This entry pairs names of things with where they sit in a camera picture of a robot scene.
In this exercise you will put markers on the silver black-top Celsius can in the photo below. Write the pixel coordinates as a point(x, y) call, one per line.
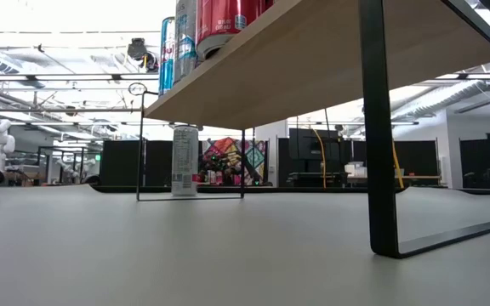
point(184, 160)

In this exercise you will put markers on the blue silver Red Bull can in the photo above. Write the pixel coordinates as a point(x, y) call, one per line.
point(167, 55)

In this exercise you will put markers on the Celsius Arctic Vibe can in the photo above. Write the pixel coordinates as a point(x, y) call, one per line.
point(185, 42)

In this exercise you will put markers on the small white robot arm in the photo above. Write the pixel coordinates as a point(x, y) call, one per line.
point(67, 168)
point(87, 163)

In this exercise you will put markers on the wooden shelf with black legs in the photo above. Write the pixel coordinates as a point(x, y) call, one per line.
point(313, 64)

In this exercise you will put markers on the colourful patterned panel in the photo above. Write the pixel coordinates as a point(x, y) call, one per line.
point(228, 157)

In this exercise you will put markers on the white storage containers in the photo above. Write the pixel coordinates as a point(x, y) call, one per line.
point(355, 168)

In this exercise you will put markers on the black partition panel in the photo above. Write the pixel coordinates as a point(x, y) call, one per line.
point(121, 163)
point(419, 157)

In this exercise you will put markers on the black cabinet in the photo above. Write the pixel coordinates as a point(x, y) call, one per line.
point(479, 161)

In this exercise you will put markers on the black overhead camera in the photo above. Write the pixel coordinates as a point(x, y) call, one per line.
point(140, 53)

